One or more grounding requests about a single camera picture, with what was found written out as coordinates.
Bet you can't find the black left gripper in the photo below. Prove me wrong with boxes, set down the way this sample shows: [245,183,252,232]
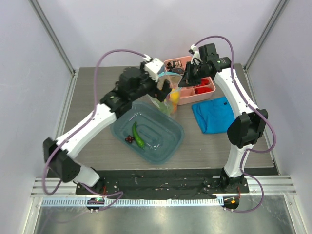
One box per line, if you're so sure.
[129,62,171,102]

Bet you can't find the clear zip top bag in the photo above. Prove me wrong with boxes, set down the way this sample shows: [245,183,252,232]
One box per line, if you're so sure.
[148,72,182,118]

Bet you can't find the yellow pear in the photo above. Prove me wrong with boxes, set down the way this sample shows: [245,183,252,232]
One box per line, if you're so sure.
[169,89,180,105]

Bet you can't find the green grape bunch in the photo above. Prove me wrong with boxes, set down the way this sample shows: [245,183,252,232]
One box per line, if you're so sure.
[156,100,172,116]

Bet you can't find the green chili pepper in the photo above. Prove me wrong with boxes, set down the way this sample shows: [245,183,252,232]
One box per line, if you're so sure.
[132,121,145,148]

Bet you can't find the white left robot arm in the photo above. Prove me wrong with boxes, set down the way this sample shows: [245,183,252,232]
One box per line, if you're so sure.
[43,58,172,195]

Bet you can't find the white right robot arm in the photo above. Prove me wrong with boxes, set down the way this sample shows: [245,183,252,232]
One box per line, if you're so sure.
[178,43,268,193]

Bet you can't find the red item in organizer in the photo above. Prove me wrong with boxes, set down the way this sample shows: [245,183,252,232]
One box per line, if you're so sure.
[194,78,213,95]

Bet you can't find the pink divided organizer box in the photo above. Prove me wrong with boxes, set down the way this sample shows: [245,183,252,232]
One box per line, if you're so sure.
[164,56,215,105]

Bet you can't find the clear blue plastic tray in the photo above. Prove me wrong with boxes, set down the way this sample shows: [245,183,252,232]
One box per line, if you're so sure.
[110,101,184,164]

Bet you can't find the blue folded cloth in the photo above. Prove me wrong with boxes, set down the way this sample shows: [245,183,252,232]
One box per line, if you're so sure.
[192,96,235,134]

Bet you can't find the dark red cherry cluster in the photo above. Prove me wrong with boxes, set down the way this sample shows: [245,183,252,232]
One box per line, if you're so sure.
[125,135,134,144]

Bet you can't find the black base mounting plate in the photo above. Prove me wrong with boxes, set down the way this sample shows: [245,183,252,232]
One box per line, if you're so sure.
[91,169,249,200]

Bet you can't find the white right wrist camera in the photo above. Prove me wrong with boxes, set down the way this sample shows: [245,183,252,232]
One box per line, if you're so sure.
[189,44,202,65]

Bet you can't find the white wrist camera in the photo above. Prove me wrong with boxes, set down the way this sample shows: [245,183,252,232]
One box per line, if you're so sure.
[189,44,202,65]
[144,54,165,83]

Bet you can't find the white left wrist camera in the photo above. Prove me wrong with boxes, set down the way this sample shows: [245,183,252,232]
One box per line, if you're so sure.
[144,54,165,83]

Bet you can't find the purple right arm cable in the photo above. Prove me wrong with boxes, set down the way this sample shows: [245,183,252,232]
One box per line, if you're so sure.
[191,35,277,213]

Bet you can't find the aluminium front rail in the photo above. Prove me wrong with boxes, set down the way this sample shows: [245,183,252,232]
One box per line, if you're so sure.
[31,175,296,207]

